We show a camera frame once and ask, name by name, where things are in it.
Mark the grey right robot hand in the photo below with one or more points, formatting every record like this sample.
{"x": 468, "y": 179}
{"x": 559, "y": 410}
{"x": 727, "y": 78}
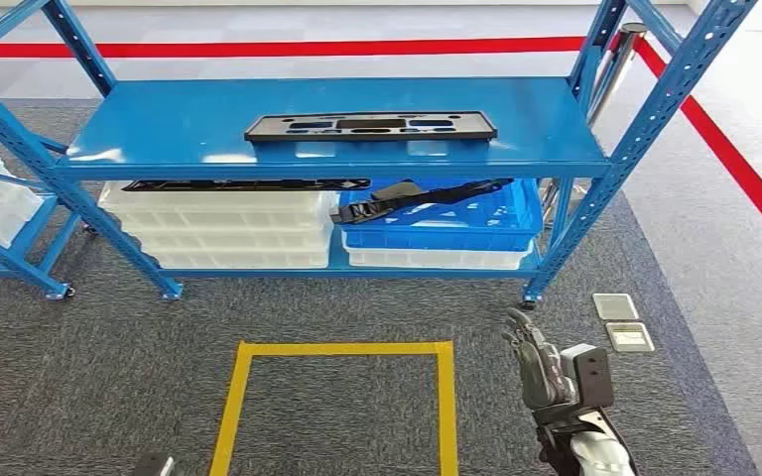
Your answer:
{"x": 542, "y": 374}

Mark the black plastic panel part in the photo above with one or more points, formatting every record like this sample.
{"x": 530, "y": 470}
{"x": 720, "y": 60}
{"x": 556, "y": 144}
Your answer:
{"x": 263, "y": 129}

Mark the long flat black part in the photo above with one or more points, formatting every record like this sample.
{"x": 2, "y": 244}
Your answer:
{"x": 223, "y": 185}

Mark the metal floor outlet plate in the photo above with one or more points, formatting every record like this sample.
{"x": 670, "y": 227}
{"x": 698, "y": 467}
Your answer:
{"x": 615, "y": 307}
{"x": 629, "y": 337}

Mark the blue plastic crate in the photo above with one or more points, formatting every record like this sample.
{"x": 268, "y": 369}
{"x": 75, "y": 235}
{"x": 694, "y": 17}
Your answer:
{"x": 433, "y": 236}

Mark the red barrier belt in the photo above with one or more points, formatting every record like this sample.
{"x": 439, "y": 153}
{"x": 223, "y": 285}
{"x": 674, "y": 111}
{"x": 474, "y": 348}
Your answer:
{"x": 289, "y": 48}

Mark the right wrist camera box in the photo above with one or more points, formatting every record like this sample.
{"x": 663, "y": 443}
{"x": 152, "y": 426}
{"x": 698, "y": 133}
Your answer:
{"x": 591, "y": 374}

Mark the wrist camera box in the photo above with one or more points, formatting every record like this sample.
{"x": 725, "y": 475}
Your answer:
{"x": 591, "y": 374}
{"x": 154, "y": 465}

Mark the black bracket part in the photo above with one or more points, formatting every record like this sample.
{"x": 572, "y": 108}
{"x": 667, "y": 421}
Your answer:
{"x": 381, "y": 203}

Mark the chrome stanchion post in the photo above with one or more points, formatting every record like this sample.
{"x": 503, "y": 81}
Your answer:
{"x": 617, "y": 66}

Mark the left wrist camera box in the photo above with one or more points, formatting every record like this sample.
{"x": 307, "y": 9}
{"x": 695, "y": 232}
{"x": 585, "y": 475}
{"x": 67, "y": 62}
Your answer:
{"x": 154, "y": 465}

